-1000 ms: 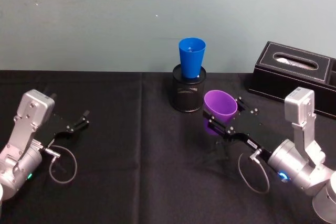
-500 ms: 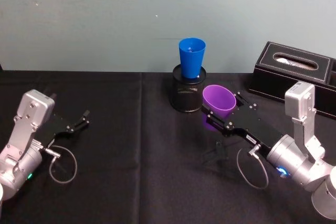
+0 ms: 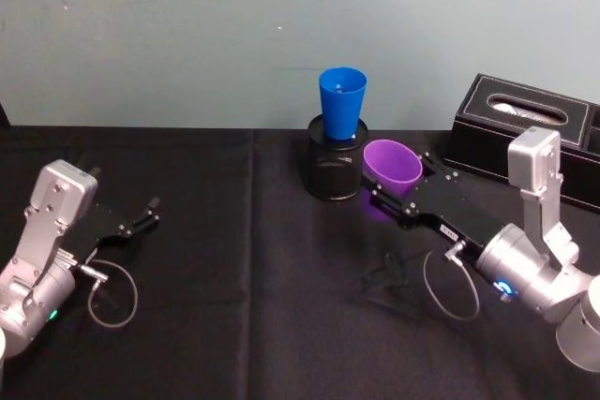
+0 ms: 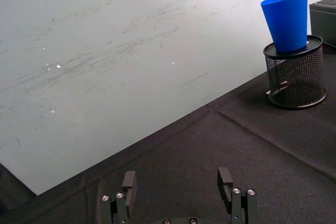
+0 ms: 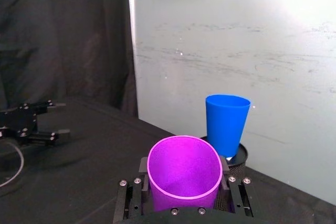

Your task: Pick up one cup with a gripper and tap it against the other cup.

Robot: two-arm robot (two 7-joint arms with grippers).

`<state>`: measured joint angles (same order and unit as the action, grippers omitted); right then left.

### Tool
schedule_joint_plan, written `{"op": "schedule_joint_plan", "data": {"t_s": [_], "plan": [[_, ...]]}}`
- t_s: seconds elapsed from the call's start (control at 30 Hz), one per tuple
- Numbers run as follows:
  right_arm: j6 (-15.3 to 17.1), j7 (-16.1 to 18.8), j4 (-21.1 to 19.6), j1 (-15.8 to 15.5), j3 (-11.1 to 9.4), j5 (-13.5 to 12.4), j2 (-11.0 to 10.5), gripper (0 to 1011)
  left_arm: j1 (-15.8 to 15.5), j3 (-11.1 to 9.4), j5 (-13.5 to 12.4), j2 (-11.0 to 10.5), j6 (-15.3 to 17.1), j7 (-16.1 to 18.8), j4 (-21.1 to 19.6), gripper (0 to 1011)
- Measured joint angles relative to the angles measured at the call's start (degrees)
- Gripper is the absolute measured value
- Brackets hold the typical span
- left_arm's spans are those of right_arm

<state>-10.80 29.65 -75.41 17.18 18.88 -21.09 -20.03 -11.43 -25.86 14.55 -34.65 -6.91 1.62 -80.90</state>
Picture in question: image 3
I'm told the black stitched tissue box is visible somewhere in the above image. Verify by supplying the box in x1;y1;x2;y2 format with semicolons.
442;72;600;212

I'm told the right gripper thin cable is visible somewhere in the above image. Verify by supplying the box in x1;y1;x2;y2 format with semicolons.
423;240;481;322

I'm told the black mesh pen holder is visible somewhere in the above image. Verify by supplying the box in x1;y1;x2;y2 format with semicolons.
304;113;371;204

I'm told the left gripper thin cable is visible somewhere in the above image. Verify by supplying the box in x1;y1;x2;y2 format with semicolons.
76;259;139;327

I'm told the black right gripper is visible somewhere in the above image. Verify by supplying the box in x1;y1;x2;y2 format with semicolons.
359;151;511;255

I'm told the purple plastic cup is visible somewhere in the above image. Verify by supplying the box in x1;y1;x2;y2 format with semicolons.
359;139;425;224

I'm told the blue plastic cup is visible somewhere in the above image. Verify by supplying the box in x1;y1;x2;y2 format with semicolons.
318;67;368;141

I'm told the black table cloth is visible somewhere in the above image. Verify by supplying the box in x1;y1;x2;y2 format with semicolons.
0;123;600;400

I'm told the white tissue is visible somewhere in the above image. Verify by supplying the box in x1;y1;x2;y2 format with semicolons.
490;96;560;123

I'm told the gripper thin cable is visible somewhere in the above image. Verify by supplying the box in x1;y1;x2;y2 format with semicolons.
76;259;139;327
423;240;481;322

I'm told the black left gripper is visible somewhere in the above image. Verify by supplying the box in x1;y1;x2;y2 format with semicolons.
63;165;161;262

